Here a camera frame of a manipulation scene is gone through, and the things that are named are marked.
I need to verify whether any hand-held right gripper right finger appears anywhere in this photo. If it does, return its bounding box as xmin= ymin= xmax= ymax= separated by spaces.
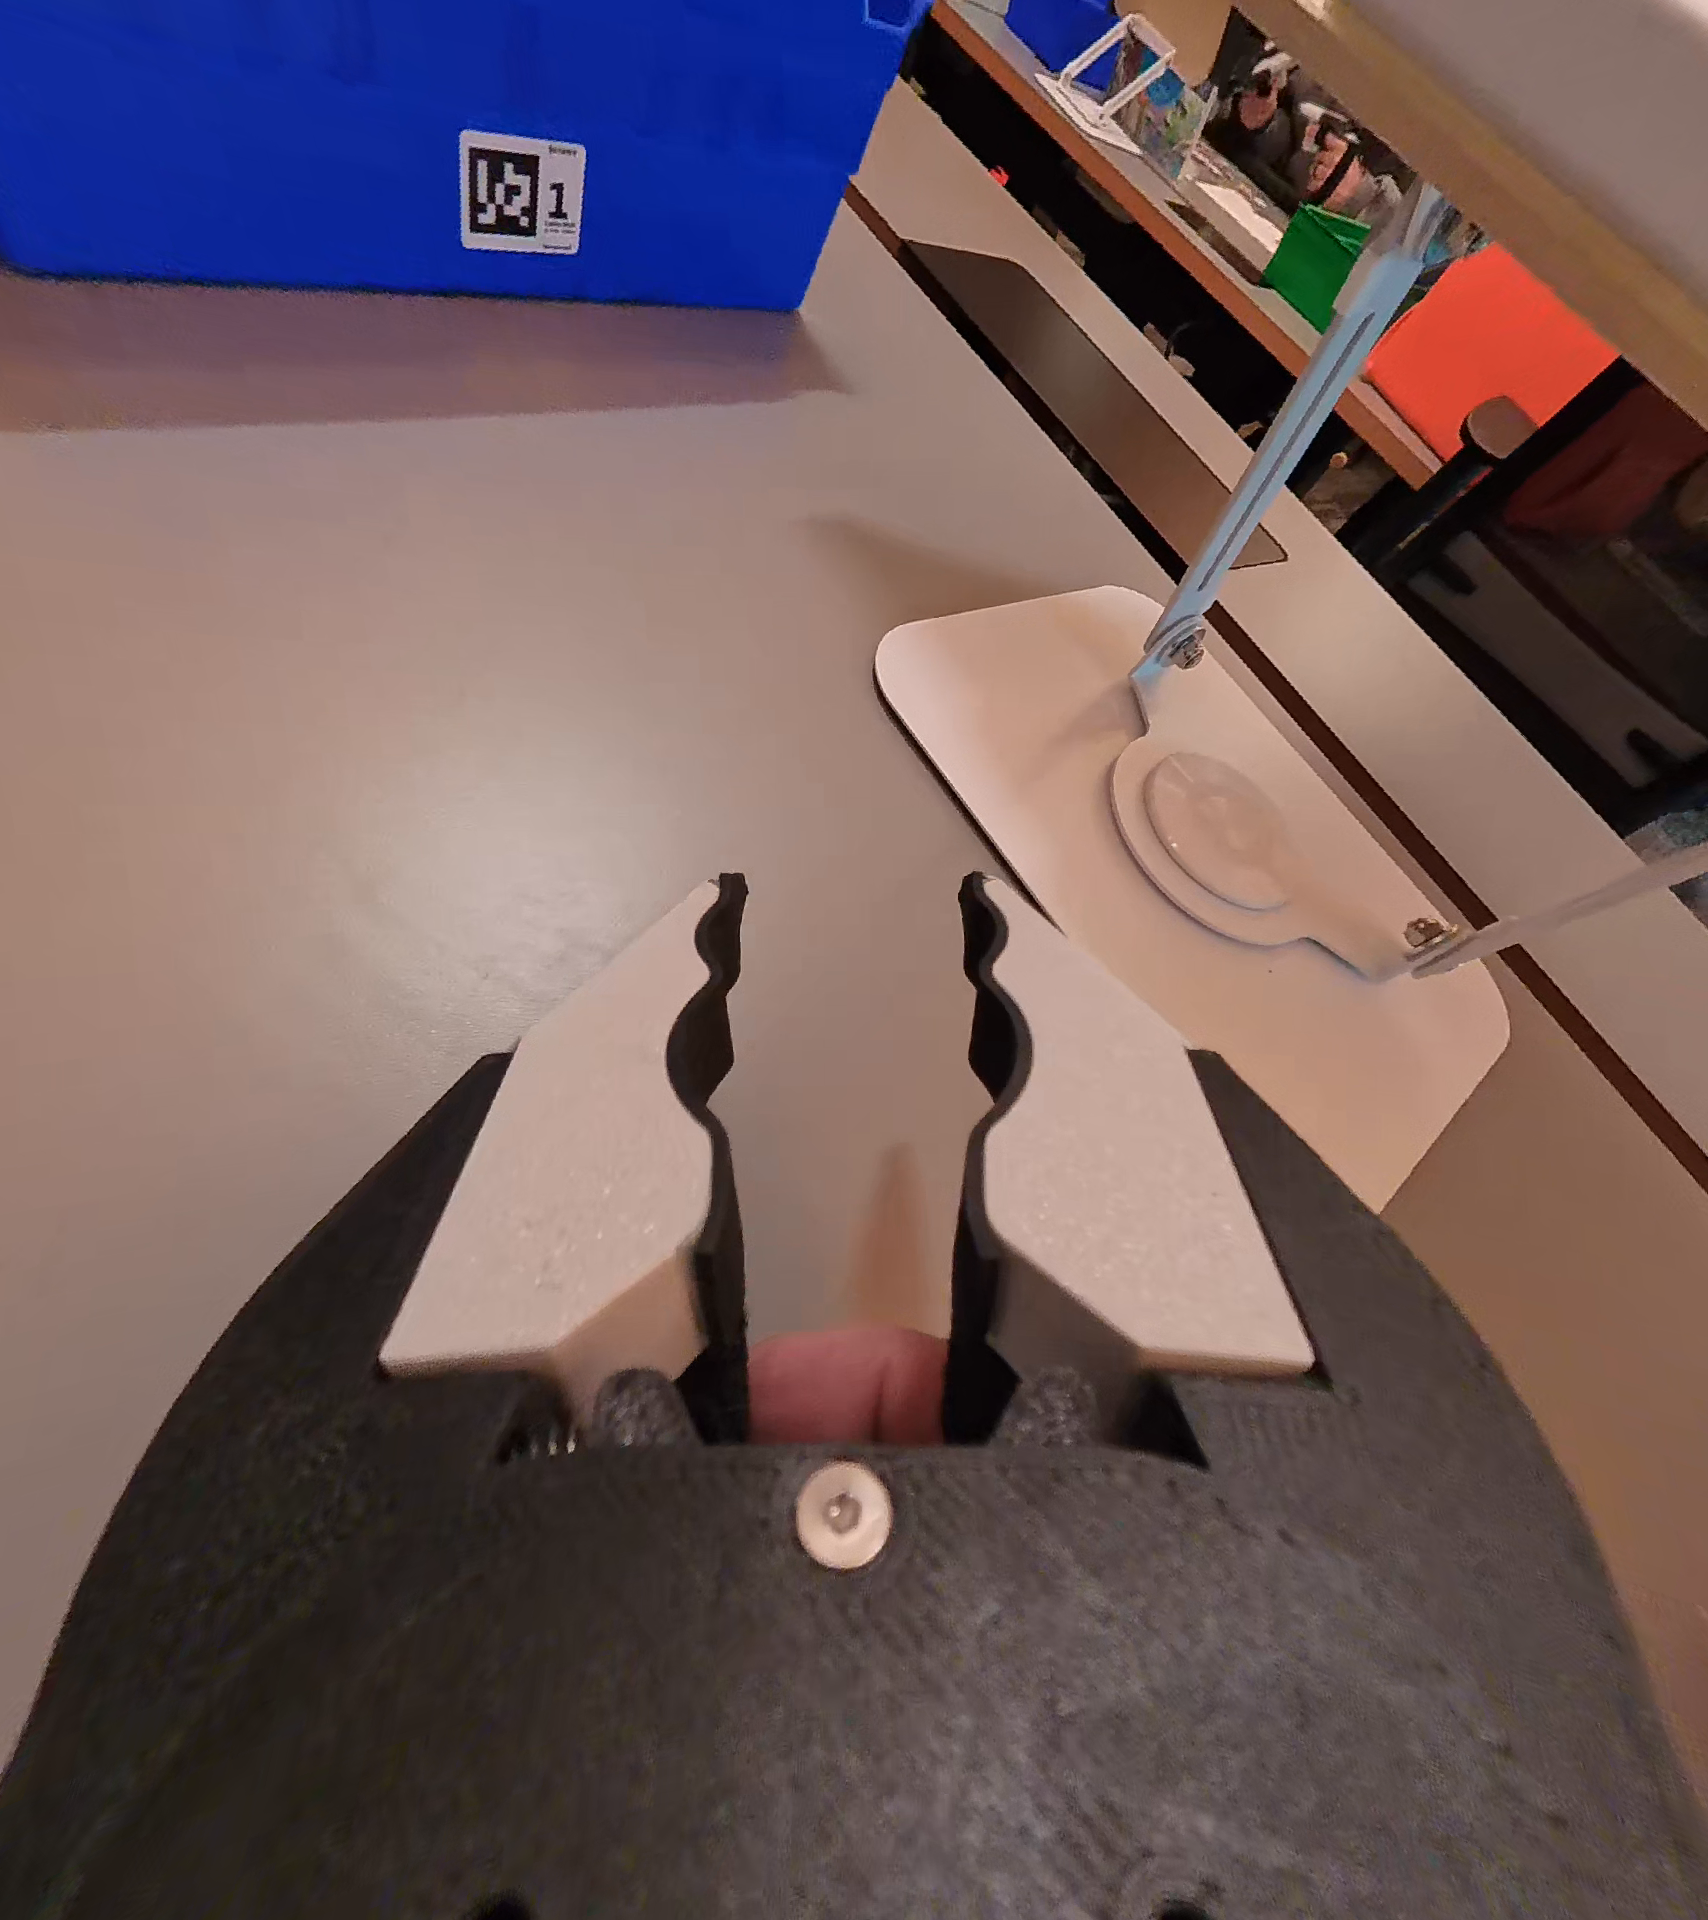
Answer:
xmin=941 ymin=871 xmax=1319 ymax=1445

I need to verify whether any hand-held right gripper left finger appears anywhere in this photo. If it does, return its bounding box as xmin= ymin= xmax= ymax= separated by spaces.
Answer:
xmin=376 ymin=873 xmax=754 ymax=1445

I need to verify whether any blue plastic bin white tag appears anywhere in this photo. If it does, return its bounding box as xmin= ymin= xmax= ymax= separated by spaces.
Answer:
xmin=0 ymin=0 xmax=939 ymax=313

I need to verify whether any white document stand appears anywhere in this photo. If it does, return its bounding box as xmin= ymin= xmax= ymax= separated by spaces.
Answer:
xmin=872 ymin=0 xmax=1708 ymax=1217

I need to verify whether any green storage bin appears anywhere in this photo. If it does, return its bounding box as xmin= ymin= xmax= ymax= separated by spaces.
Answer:
xmin=1263 ymin=202 xmax=1376 ymax=335

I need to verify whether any wooden background desk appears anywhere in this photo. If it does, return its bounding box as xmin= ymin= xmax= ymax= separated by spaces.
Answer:
xmin=928 ymin=0 xmax=1448 ymax=490

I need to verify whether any clear display stand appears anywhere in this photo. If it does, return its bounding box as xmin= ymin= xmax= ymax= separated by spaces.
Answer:
xmin=1037 ymin=12 xmax=1199 ymax=159

